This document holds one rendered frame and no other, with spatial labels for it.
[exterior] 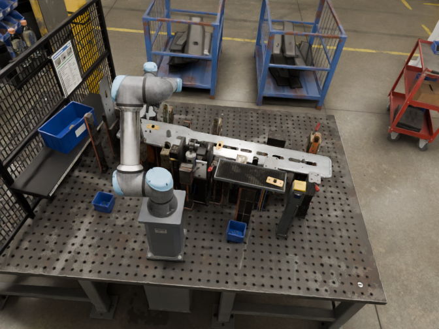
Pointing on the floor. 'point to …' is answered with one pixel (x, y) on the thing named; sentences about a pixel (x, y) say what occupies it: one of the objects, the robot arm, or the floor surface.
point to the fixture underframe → (225, 313)
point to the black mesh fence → (48, 102)
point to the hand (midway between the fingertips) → (151, 113)
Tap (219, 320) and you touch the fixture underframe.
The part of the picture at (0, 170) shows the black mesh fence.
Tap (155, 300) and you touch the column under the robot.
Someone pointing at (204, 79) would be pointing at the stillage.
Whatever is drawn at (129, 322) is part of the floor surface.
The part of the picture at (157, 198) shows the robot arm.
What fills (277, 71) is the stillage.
